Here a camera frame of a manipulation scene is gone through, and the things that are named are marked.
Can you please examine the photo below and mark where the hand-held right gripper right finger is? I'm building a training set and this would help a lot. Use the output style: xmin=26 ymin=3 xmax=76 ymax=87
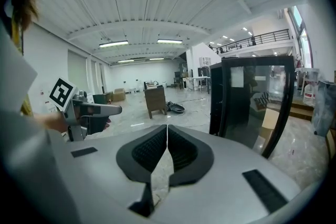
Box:
xmin=156 ymin=124 xmax=302 ymax=224

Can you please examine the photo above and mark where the person's left forearm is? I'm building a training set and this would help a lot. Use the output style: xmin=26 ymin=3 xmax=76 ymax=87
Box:
xmin=33 ymin=112 xmax=69 ymax=134

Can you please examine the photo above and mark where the wooden cabinet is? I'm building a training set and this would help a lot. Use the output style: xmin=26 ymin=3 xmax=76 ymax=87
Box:
xmin=144 ymin=86 xmax=167 ymax=119

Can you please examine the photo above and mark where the clear plastic bag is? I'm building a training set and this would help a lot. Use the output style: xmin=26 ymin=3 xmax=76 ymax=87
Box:
xmin=311 ymin=80 xmax=336 ymax=137

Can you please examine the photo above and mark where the black object on floor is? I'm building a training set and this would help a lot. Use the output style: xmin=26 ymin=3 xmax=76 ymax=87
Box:
xmin=166 ymin=102 xmax=185 ymax=114

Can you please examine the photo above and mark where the long ceiling light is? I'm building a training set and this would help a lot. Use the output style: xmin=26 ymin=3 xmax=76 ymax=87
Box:
xmin=156 ymin=38 xmax=184 ymax=45
xmin=99 ymin=40 xmax=129 ymax=48

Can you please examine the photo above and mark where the black glass-door fridge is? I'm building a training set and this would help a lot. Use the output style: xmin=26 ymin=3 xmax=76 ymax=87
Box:
xmin=208 ymin=55 xmax=296 ymax=159

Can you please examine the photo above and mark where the cardboard box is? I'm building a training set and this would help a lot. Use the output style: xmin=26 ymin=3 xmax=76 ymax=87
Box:
xmin=112 ymin=88 xmax=127 ymax=102

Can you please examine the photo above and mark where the wooden platform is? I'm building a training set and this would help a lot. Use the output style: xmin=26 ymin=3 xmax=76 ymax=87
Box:
xmin=288 ymin=97 xmax=316 ymax=121

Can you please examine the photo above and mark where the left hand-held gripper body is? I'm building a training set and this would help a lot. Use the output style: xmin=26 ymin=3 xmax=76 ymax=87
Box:
xmin=48 ymin=76 xmax=111 ymax=142

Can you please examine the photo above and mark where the white plastic jug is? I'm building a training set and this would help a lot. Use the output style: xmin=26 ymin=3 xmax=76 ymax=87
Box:
xmin=302 ymin=83 xmax=319 ymax=107

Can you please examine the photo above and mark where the black balcony railing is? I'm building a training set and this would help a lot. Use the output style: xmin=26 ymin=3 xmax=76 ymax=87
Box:
xmin=209 ymin=29 xmax=291 ymax=55

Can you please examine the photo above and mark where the white table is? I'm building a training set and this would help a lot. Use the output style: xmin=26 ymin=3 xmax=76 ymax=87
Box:
xmin=295 ymin=67 xmax=320 ymax=95

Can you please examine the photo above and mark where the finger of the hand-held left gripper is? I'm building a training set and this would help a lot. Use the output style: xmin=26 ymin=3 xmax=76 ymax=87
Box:
xmin=88 ymin=103 xmax=123 ymax=116

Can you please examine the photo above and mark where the dark green box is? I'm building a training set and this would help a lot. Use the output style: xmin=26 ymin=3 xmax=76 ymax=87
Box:
xmin=92 ymin=93 xmax=111 ymax=105

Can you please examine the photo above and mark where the metal table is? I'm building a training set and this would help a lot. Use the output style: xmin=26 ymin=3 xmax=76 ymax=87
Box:
xmin=192 ymin=76 xmax=211 ymax=93

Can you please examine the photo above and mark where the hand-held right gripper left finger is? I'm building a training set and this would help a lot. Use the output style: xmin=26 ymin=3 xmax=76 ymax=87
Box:
xmin=48 ymin=124 xmax=169 ymax=224

